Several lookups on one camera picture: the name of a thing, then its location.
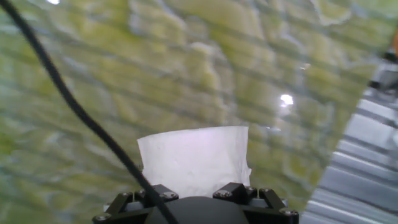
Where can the white toilet paper roll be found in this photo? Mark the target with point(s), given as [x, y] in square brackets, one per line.
[192, 158]

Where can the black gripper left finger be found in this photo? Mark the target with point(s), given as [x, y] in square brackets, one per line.
[119, 203]

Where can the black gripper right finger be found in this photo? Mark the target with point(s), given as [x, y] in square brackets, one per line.
[236, 191]

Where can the green marble pattern mat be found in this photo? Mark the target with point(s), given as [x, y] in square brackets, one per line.
[186, 77]

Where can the black metal bracket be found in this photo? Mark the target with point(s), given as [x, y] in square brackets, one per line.
[385, 74]

